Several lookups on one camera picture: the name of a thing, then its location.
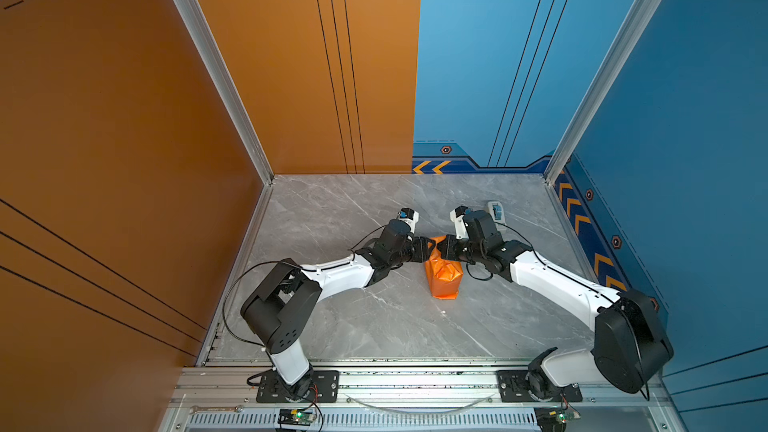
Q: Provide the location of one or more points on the yellow orange wrapping paper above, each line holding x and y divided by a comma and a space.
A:
443, 276

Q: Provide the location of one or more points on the right green circuit board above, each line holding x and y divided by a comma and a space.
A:
551, 420

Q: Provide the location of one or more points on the white tape dispenser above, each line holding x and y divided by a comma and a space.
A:
496, 210

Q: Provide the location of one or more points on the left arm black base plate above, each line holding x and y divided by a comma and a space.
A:
319, 386

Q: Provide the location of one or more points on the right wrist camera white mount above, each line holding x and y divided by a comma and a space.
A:
476, 226

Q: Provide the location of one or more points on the left aluminium corner post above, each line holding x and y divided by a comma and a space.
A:
205, 43

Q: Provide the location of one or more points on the green circuit board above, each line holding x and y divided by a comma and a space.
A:
551, 420
297, 419

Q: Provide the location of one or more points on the left green circuit board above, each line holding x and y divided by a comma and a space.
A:
297, 419

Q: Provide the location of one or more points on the clear tube on rail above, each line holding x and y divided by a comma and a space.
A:
419, 409

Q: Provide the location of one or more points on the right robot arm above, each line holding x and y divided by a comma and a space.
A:
630, 344

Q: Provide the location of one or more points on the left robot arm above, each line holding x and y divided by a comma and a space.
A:
279, 309

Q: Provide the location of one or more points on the right aluminium corner post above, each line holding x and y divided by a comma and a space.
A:
631, 30

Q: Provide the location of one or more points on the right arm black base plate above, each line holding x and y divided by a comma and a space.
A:
518, 386

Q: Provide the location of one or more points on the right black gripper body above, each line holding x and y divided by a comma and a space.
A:
462, 249

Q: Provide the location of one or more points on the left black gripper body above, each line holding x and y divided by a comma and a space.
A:
414, 253

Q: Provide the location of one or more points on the aluminium front rail frame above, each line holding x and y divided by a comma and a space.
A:
220, 398

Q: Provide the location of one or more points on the aluminium corner post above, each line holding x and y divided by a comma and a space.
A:
205, 43
631, 30

